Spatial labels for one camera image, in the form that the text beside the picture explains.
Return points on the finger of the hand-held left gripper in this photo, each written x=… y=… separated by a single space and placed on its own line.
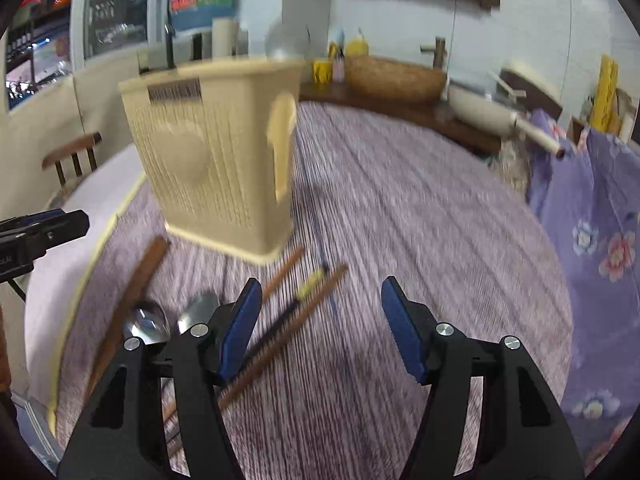
x=55 y=227

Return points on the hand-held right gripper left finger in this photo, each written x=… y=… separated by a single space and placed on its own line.
x=242 y=330

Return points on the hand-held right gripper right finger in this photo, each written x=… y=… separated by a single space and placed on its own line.
x=405 y=330

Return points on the black chopstick with yellow band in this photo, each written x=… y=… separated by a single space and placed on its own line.
x=280 y=322

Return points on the metal spoon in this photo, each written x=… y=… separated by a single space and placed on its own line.
x=147 y=320
x=200 y=307

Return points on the brown wooden chopstick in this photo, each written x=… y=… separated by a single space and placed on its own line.
x=320 y=292
x=285 y=272

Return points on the wide wooden stick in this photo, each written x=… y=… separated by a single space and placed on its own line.
x=145 y=270

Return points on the beige plastic utensil holder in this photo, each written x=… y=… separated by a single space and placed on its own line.
x=210 y=160

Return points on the wooden chair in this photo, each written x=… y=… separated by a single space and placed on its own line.
x=70 y=152

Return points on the purple striped tablecloth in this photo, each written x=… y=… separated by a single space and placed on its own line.
x=400 y=210

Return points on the brown patterned cloth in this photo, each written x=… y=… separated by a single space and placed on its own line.
x=515 y=170

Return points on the purple floral cloth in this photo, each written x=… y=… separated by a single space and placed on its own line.
x=590 y=260

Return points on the woven basin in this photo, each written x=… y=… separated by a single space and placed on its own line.
x=395 y=82

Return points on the glass pot lid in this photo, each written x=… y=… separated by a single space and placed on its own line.
x=472 y=91

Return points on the paper towel roll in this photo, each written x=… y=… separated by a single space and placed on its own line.
x=223 y=37

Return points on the white ladle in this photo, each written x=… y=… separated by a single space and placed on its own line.
x=505 y=84

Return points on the small pink bottle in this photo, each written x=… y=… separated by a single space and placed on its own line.
x=339 y=70

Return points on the yellow cup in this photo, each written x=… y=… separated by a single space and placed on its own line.
x=322 y=72

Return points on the brown and white rice cooker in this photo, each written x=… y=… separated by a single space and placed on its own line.
x=540 y=95

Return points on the bamboo style faucet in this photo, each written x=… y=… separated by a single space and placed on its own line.
x=437 y=52

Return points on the yellow squeeze bottle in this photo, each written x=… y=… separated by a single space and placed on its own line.
x=357 y=46

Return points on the blue plastic utensil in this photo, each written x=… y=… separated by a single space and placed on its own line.
x=337 y=45

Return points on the yellow roll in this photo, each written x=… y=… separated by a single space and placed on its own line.
x=605 y=90

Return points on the light wooden shelf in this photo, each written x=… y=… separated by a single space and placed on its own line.
x=625 y=105

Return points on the window with metal frame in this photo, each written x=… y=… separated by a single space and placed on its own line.
x=80 y=10

